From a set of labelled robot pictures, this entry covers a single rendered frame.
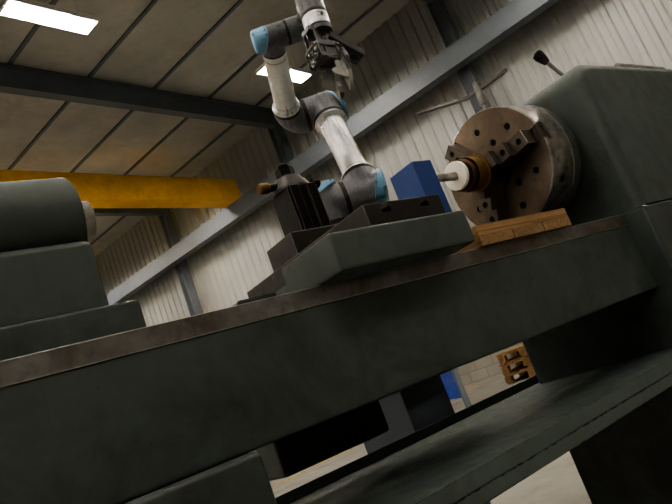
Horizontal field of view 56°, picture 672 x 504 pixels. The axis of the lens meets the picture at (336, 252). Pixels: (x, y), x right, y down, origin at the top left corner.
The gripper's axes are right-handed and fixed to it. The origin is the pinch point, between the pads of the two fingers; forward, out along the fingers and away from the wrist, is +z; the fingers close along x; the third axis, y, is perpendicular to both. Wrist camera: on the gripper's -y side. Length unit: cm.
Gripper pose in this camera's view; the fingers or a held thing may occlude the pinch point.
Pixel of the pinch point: (347, 90)
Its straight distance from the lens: 180.5
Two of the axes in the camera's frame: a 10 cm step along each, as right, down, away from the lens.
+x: 4.8, -4.0, -7.8
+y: -8.2, 1.0, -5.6
